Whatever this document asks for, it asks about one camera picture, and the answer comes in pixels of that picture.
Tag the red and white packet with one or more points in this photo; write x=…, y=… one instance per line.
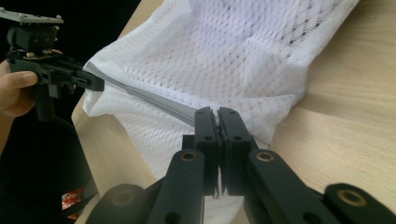
x=72, y=202

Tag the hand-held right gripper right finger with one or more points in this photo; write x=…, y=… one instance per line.
x=235, y=155

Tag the pale garment inside bag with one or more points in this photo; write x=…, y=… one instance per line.
x=224, y=37

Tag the white mesh laundry bag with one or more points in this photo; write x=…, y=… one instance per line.
x=218, y=62

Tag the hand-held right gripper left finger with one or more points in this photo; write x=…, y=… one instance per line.
x=210, y=149

